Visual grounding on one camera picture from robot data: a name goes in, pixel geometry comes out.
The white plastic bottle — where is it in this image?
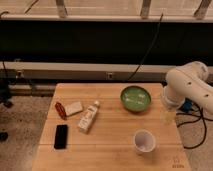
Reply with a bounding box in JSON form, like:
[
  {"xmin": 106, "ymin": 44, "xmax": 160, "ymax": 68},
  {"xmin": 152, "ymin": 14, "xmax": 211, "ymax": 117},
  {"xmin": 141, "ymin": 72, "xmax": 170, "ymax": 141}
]
[{"xmin": 78, "ymin": 101, "xmax": 100, "ymax": 133}]

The red snack bar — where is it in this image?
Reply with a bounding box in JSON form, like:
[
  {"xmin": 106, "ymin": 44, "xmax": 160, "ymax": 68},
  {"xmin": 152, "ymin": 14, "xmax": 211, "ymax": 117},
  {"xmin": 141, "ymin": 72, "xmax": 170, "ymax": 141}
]
[{"xmin": 55, "ymin": 102, "xmax": 66, "ymax": 120}]

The blue box on floor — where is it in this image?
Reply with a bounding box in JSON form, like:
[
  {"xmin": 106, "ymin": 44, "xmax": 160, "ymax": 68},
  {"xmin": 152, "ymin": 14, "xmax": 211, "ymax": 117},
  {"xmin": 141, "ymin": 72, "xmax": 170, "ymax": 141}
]
[{"xmin": 180, "ymin": 99, "xmax": 192, "ymax": 112}]

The black smartphone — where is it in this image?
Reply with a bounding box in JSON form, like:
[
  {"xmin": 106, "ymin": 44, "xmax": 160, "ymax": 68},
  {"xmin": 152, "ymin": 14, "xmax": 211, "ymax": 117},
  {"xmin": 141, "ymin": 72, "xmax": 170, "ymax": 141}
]
[{"xmin": 54, "ymin": 125, "xmax": 68, "ymax": 149}]

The black chair base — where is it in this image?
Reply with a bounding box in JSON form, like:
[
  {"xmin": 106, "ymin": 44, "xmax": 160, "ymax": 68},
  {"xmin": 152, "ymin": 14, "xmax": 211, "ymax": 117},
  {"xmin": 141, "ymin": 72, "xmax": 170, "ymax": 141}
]
[{"xmin": 0, "ymin": 78, "xmax": 14, "ymax": 143}]

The black hanging cable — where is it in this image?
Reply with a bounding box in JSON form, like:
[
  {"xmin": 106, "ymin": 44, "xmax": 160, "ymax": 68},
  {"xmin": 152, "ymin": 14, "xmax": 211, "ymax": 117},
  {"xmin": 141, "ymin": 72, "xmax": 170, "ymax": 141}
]
[{"xmin": 126, "ymin": 13, "xmax": 164, "ymax": 82}]

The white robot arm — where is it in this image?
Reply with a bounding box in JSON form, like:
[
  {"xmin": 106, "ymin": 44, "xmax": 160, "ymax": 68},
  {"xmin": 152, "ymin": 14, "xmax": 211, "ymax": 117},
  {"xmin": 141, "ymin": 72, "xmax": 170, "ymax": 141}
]
[{"xmin": 161, "ymin": 61, "xmax": 213, "ymax": 124}]

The wall power outlet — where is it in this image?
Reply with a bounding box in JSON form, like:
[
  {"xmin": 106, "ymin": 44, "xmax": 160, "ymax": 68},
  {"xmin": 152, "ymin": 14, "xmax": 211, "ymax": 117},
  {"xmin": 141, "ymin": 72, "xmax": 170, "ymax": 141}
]
[{"xmin": 106, "ymin": 72, "xmax": 113, "ymax": 80}]

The green ceramic bowl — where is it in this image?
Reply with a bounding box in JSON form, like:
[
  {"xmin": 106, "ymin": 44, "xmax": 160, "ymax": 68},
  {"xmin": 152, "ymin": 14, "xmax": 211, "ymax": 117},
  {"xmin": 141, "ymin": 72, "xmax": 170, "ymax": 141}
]
[{"xmin": 120, "ymin": 85, "xmax": 151, "ymax": 112}]

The black floor cable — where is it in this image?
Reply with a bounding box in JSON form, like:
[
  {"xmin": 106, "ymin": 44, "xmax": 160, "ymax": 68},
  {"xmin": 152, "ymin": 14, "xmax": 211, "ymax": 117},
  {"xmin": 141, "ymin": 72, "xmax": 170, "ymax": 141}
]
[{"xmin": 175, "ymin": 102, "xmax": 213, "ymax": 150}]

